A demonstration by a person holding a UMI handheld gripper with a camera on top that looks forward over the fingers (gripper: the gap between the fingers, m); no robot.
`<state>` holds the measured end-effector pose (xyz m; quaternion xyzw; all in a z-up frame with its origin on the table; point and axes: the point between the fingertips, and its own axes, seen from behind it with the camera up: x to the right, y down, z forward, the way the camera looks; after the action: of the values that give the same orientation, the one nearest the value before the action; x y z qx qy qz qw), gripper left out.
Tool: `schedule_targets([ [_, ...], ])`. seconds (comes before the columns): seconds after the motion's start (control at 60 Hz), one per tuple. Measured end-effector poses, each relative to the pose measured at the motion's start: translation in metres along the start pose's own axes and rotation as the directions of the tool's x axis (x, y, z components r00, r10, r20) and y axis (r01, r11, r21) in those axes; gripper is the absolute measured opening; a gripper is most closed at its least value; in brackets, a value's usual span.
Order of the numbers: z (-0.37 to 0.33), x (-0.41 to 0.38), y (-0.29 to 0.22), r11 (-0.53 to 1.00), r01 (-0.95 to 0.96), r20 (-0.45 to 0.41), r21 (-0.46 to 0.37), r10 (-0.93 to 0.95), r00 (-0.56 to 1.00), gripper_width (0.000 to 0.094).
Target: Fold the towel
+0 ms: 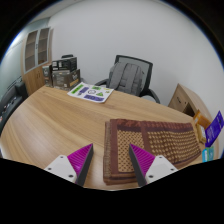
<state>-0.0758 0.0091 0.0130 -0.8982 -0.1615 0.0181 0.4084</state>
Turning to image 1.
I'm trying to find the teal box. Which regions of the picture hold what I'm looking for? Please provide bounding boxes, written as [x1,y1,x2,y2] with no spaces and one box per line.
[201,146,216,163]

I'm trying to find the grey backpack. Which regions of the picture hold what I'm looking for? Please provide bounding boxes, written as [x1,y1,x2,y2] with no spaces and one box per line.
[108,61,145,96]

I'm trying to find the black printed carton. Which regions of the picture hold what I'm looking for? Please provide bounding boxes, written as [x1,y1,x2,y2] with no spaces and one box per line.
[51,56,78,73]

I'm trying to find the small dark carton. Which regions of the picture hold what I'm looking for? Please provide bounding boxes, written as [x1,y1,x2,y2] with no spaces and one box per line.
[42,64,54,88]

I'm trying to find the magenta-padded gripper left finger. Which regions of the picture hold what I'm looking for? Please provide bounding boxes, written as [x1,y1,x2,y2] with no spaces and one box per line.
[43,143,95,187]

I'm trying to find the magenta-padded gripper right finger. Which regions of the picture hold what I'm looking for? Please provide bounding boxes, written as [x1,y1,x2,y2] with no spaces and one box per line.
[128,143,179,187]

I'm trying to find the purple box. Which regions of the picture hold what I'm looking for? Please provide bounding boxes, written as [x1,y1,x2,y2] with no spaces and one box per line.
[204,110,224,148]

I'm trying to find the wooden glass-door cabinet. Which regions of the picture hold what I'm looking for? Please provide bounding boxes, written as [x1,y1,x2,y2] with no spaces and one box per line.
[21,26,54,96]

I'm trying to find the wooden side cabinet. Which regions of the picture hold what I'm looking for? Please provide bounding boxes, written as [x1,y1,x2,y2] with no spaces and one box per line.
[167,83,214,124]

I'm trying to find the black sofa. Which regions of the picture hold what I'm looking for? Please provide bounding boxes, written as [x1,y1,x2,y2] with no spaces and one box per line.
[0,79,29,134]

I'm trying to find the white sticker sheet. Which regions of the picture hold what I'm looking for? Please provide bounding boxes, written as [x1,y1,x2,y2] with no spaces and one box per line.
[67,82,115,104]

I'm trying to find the small tan box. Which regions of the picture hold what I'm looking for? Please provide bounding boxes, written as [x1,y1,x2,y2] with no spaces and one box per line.
[196,123,208,145]

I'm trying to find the black mesh office chair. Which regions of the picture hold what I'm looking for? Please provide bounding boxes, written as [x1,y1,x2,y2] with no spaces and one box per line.
[94,54,161,104]

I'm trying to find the brown patterned towel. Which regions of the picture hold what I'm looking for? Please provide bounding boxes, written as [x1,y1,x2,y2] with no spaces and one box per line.
[102,118,202,186]

